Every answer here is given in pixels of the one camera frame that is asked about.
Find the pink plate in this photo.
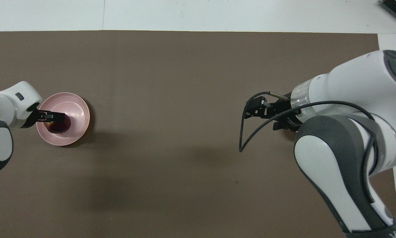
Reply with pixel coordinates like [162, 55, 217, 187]
[36, 92, 91, 146]

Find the dark red apple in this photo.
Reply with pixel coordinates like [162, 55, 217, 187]
[45, 114, 71, 134]

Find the brown table mat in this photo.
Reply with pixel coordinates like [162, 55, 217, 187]
[0, 30, 396, 238]

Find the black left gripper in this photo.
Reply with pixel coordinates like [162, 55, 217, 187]
[20, 103, 66, 129]

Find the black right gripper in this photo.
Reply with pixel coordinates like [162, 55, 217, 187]
[244, 97, 302, 131]

